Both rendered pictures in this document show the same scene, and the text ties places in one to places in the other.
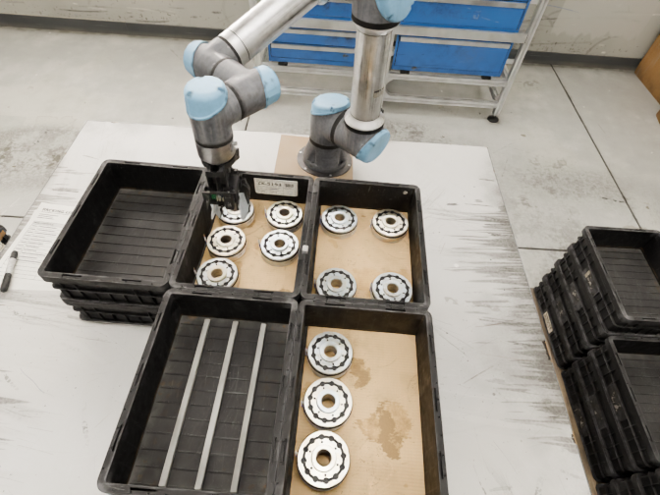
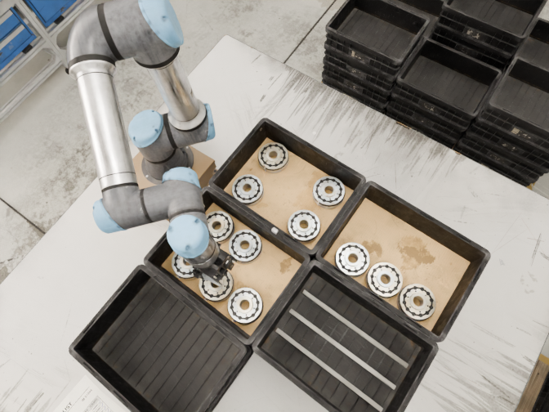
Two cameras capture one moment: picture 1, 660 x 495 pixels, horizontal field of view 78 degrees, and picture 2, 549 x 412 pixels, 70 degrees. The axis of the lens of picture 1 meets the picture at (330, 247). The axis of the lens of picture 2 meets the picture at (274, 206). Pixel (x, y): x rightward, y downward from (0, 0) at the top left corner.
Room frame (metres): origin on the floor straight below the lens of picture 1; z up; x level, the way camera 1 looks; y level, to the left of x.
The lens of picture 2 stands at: (0.35, 0.30, 2.02)
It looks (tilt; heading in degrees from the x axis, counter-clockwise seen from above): 69 degrees down; 315
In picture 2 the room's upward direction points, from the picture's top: 9 degrees counter-clockwise
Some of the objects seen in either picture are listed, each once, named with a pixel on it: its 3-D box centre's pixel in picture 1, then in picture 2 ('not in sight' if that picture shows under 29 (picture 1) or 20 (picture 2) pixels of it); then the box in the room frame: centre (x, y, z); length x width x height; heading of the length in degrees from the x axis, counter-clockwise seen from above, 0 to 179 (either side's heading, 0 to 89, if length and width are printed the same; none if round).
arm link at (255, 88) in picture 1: (245, 88); (176, 198); (0.74, 0.20, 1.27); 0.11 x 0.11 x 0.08; 51
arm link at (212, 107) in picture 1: (210, 111); (191, 238); (0.65, 0.24, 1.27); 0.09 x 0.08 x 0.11; 141
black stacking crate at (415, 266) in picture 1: (363, 249); (287, 189); (0.67, -0.09, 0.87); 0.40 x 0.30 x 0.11; 0
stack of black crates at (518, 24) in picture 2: not in sight; (475, 37); (0.50, -1.53, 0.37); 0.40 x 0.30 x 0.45; 2
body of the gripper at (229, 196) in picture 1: (221, 178); (211, 260); (0.64, 0.25, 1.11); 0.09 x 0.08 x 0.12; 4
